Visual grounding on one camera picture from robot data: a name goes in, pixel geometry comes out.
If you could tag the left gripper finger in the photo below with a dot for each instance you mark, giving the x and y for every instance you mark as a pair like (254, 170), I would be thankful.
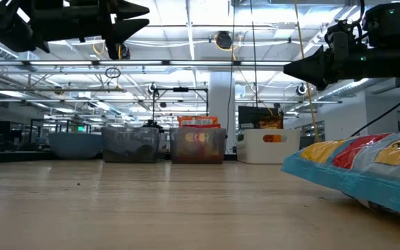
(127, 29)
(128, 10)

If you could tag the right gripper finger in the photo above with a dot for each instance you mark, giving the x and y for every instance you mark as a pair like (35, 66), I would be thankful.
(311, 64)
(316, 82)

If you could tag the brown snack bar packet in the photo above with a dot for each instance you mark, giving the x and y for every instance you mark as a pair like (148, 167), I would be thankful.
(271, 123)

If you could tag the blue ramen packet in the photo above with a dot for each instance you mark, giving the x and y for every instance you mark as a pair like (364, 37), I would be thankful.
(359, 166)

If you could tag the blue bowl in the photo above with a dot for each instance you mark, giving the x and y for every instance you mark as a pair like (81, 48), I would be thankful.
(75, 146)

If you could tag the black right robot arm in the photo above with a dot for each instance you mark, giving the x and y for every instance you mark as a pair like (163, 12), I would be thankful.
(391, 59)

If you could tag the white plastic bin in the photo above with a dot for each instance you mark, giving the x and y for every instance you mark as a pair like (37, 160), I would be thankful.
(255, 152)

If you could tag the green exit sign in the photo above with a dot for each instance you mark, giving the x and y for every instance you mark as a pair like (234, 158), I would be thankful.
(81, 128)

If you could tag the grey plastic bin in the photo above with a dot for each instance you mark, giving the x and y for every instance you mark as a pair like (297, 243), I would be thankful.
(123, 139)
(214, 149)

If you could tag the black camera gantry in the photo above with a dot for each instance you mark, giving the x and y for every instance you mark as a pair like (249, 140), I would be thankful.
(181, 89)

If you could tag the black aluminium table frame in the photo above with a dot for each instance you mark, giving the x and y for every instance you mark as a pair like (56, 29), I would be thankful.
(12, 156)

